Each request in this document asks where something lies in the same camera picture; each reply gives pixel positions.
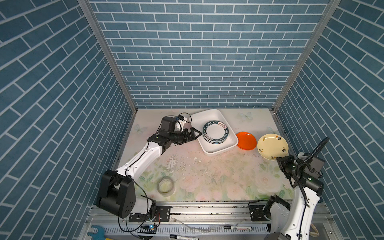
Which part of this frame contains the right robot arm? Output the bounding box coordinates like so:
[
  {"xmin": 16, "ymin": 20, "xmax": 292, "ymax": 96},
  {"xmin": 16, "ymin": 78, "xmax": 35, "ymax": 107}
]
[{"xmin": 248, "ymin": 153, "xmax": 325, "ymax": 240}]

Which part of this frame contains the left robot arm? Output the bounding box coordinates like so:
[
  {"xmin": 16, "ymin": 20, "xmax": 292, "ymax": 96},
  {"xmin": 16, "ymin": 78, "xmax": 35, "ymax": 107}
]
[{"xmin": 96, "ymin": 127, "xmax": 202, "ymax": 221}]

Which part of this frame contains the aluminium frame rail right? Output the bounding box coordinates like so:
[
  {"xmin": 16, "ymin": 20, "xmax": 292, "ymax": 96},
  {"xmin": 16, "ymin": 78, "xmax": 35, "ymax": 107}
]
[{"xmin": 272, "ymin": 0, "xmax": 341, "ymax": 115}]

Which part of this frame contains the white plastic bin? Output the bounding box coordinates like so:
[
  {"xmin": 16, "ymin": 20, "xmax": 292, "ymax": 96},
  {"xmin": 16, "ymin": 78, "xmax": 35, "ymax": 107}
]
[{"xmin": 192, "ymin": 109, "xmax": 239, "ymax": 157}]

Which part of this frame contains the blue wrench tool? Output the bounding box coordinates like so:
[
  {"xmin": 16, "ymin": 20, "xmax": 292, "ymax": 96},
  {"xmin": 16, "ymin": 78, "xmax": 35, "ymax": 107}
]
[{"xmin": 87, "ymin": 225, "xmax": 107, "ymax": 240}]

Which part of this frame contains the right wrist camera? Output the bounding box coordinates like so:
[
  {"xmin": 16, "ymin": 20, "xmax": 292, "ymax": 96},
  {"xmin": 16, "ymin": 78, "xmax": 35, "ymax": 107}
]
[{"xmin": 297, "ymin": 137, "xmax": 330, "ymax": 179}]

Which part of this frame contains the small green rim plate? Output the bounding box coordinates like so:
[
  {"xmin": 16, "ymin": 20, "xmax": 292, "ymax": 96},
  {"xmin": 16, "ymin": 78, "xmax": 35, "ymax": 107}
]
[{"xmin": 203, "ymin": 121, "xmax": 229, "ymax": 144}]

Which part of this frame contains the clear tape roll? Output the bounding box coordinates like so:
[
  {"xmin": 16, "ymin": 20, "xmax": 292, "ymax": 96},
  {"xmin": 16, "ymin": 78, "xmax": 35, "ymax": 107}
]
[{"xmin": 157, "ymin": 177, "xmax": 175, "ymax": 197}]

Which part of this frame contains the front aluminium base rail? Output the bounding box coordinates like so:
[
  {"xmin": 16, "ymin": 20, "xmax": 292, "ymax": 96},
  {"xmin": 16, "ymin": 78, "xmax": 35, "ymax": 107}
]
[{"xmin": 79, "ymin": 200, "xmax": 340, "ymax": 240}]

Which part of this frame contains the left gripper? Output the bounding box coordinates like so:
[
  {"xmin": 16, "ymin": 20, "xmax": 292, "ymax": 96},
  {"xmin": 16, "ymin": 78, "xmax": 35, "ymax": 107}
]
[{"xmin": 167, "ymin": 127, "xmax": 201, "ymax": 144}]

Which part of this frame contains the yellow floral plate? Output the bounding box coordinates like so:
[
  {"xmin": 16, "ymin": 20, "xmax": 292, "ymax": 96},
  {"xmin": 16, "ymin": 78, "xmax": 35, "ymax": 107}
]
[{"xmin": 257, "ymin": 134, "xmax": 289, "ymax": 161}]

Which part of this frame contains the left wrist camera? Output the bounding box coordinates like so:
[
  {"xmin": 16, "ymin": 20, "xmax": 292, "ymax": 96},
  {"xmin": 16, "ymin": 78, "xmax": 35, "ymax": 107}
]
[{"xmin": 160, "ymin": 115, "xmax": 190, "ymax": 132}]

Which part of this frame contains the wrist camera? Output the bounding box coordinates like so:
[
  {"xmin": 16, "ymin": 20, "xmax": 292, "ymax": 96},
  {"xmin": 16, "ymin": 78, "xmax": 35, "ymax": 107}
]
[
  {"xmin": 297, "ymin": 137, "xmax": 330, "ymax": 179},
  {"xmin": 160, "ymin": 115, "xmax": 190, "ymax": 132}
]

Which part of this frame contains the beige rubber band loop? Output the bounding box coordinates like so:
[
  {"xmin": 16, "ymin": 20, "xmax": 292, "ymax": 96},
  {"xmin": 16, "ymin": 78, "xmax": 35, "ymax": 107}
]
[{"xmin": 309, "ymin": 224, "xmax": 320, "ymax": 238}]

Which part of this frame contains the aluminium frame rail left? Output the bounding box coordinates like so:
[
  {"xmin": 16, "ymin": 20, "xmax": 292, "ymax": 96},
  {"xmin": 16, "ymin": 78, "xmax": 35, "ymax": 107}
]
[{"xmin": 78, "ymin": 0, "xmax": 137, "ymax": 114}]

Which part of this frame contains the aluminium frame rail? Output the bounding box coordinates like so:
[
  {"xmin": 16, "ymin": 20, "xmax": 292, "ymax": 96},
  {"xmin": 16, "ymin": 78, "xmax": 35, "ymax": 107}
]
[
  {"xmin": 78, "ymin": 0, "xmax": 137, "ymax": 114},
  {"xmin": 272, "ymin": 0, "xmax": 341, "ymax": 115}
]

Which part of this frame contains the black marker pen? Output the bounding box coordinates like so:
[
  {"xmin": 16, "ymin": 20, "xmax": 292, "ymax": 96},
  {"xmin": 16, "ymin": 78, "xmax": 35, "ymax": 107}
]
[{"xmin": 170, "ymin": 235, "xmax": 199, "ymax": 240}]

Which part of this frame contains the orange plate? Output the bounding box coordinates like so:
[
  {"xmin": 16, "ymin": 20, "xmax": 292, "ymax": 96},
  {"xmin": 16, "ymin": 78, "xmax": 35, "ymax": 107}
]
[{"xmin": 236, "ymin": 132, "xmax": 257, "ymax": 151}]

